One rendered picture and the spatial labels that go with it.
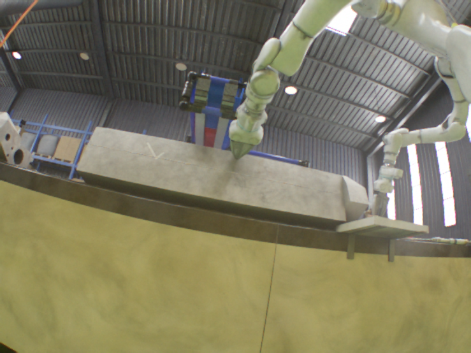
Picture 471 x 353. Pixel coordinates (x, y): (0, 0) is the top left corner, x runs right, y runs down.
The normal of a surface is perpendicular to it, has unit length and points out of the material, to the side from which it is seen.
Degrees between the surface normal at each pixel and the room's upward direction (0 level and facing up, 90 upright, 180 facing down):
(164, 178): 80
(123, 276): 91
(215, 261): 90
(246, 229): 90
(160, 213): 90
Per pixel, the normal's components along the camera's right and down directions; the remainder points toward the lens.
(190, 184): 0.18, -0.47
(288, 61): -0.07, 0.82
